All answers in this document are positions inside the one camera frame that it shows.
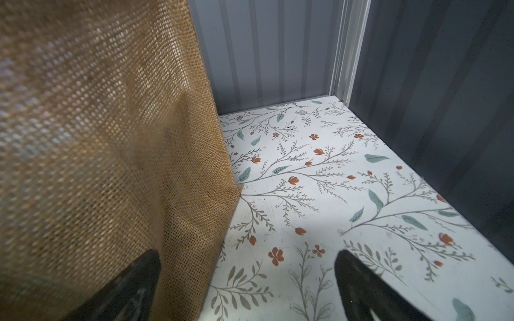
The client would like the floral table mat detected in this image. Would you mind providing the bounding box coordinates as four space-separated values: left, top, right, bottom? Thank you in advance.
200 96 513 320

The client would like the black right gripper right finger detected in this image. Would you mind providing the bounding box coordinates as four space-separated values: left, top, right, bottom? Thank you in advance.
334 250 430 321

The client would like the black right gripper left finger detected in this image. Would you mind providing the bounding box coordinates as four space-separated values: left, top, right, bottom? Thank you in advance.
63 250 161 321

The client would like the aluminium corner frame post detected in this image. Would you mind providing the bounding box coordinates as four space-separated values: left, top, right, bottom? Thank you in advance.
329 0 372 106

